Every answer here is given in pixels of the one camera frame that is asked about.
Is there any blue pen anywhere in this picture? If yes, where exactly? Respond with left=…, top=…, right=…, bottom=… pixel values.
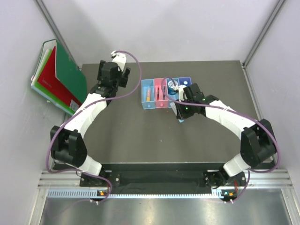
left=163, top=86, right=167, bottom=99

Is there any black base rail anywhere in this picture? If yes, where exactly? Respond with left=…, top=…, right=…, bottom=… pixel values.
left=79, top=161, right=247, bottom=194

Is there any slotted cable duct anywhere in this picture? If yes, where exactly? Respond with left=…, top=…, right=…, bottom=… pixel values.
left=47, top=189, right=233, bottom=199

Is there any round blue tape tin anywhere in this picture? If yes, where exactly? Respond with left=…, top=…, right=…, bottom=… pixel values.
left=167, top=79, right=178, bottom=95

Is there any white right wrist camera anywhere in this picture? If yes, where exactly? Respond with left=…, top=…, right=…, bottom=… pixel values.
left=178, top=85, right=186, bottom=102

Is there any red folder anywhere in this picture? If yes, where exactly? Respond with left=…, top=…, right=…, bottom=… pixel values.
left=37, top=46, right=81, bottom=115

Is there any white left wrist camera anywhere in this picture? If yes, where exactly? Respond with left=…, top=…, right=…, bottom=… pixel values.
left=111, top=51, right=127, bottom=71

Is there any orange pink highlighter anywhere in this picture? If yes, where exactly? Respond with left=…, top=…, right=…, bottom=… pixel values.
left=146, top=88, right=151, bottom=102

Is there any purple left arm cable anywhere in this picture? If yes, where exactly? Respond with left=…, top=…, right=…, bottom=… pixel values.
left=45, top=50, right=143, bottom=203

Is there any light blue drawer bin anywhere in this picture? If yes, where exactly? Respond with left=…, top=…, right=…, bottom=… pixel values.
left=141, top=79, right=156, bottom=110

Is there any green folder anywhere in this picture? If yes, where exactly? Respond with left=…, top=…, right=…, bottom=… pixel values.
left=55, top=40, right=87, bottom=103

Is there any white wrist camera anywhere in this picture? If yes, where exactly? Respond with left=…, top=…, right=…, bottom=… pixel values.
left=111, top=51, right=127, bottom=71
left=178, top=85, right=186, bottom=102

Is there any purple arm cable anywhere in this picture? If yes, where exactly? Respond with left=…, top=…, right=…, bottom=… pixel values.
left=45, top=50, right=143, bottom=203
left=162, top=78, right=282, bottom=203

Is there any pink drawer bin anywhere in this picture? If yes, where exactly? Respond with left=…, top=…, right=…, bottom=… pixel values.
left=154, top=78, right=168, bottom=109

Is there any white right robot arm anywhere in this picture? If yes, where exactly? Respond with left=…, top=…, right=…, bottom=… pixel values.
left=172, top=83, right=277, bottom=186

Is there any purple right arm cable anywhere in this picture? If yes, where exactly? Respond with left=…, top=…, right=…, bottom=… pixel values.
left=162, top=78, right=282, bottom=203

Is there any purple drawer bin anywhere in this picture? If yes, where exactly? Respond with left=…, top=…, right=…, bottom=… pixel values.
left=178, top=77, right=192, bottom=86

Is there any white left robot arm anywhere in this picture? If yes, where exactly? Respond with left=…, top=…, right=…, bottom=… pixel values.
left=51, top=54, right=130, bottom=186

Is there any blue white highlighter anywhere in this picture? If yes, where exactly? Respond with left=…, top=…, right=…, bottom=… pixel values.
left=171, top=105, right=184, bottom=123

